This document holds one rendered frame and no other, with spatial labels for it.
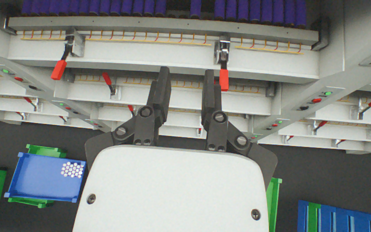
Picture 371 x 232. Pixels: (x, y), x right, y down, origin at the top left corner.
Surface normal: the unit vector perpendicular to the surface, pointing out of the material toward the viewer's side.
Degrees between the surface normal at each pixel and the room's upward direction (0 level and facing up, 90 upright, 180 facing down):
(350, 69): 90
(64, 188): 27
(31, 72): 90
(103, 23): 18
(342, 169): 0
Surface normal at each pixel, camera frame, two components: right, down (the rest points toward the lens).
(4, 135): -0.01, -0.33
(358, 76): -0.09, 0.94
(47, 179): 0.44, -0.26
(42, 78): 1.00, 0.08
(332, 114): -0.04, -0.03
